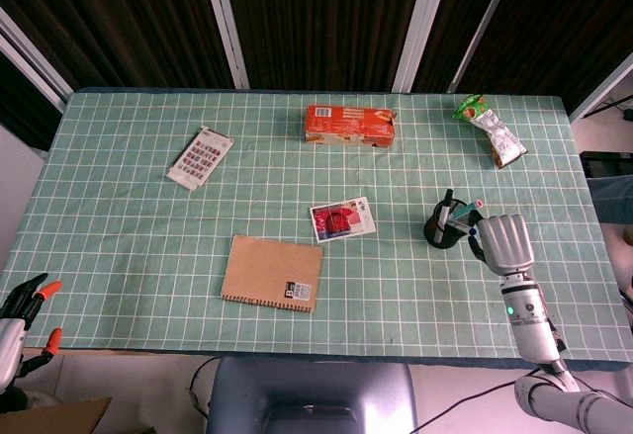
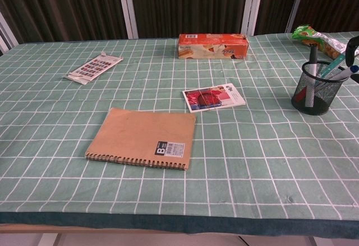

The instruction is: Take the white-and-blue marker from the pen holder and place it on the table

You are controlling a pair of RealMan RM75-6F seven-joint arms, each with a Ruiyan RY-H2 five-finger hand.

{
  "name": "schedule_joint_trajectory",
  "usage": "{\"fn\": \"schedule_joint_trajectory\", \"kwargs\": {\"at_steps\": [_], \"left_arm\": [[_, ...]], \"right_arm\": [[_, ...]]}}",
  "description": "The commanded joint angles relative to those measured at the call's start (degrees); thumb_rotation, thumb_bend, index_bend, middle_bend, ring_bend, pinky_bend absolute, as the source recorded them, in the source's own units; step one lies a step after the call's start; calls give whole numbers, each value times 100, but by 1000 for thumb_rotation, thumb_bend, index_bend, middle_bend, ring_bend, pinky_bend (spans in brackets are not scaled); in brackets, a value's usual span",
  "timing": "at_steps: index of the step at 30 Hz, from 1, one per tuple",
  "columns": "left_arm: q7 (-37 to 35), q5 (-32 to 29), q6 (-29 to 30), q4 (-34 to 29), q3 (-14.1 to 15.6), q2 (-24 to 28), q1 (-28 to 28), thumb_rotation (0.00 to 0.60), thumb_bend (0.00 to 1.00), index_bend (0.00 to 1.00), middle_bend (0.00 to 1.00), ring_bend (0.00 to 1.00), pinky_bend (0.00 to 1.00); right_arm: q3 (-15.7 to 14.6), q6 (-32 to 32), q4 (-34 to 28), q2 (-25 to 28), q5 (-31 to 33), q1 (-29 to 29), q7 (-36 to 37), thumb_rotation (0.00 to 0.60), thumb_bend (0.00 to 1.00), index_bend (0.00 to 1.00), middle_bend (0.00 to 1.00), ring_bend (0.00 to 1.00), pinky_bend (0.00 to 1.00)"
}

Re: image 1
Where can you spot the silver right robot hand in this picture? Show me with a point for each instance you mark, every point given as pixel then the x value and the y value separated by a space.
pixel 504 243

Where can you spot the black orange left robot hand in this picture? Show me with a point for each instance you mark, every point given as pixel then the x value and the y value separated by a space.
pixel 20 315

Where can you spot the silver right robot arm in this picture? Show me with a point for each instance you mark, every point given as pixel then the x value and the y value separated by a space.
pixel 534 325

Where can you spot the black mesh pen holder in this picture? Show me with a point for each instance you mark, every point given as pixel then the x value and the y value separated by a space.
pixel 445 237

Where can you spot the brown cardboard box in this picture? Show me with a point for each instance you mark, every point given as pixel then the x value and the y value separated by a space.
pixel 54 416

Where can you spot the green silver snack bag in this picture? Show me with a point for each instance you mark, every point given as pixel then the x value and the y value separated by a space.
pixel 497 135

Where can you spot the green checked tablecloth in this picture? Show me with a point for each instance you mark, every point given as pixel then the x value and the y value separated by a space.
pixel 395 295

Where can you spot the black equipment box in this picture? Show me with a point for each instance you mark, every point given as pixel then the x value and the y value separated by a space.
pixel 608 163

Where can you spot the red photo card pack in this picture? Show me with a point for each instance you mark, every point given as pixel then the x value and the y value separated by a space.
pixel 341 219

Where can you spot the orange cardboard food box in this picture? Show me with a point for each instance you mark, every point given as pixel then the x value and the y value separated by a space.
pixel 351 125

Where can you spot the brown spiral notebook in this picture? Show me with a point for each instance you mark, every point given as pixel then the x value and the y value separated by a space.
pixel 272 271

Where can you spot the nail sticker sheet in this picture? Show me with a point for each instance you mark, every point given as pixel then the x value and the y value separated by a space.
pixel 200 157

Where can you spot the white partition frame post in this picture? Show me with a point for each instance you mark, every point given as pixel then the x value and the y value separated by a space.
pixel 418 24
pixel 34 58
pixel 482 28
pixel 225 24

